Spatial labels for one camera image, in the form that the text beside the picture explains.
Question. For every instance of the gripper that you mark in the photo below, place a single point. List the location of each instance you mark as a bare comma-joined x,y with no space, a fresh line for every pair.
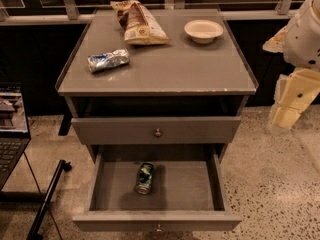
302,42

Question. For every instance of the green soda can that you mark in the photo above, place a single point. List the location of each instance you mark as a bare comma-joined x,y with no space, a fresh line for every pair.
144,178

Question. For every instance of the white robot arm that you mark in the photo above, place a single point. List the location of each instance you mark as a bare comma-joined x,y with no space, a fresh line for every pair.
299,42

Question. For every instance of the grey drawer cabinet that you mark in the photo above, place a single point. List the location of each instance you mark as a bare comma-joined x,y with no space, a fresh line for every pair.
179,79

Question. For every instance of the grey top drawer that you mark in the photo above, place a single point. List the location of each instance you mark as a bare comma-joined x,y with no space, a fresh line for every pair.
156,130

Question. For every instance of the open grey middle drawer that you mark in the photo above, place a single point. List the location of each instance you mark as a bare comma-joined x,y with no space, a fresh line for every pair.
187,191

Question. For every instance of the crushed blue silver can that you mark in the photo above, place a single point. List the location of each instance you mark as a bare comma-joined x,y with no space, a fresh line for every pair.
108,60

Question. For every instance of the white paper bowl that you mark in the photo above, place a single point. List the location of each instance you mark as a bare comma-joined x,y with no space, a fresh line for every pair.
203,31

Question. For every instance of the brown white chip bag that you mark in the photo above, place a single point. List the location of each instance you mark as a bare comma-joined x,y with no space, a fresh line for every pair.
140,26

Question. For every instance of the black stand leg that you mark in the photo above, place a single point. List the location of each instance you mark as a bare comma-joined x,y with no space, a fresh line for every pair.
45,200

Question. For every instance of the metal window railing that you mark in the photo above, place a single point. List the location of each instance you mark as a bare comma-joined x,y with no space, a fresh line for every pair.
70,0

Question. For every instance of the black laptop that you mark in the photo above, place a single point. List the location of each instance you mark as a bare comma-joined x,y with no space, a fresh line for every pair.
14,128

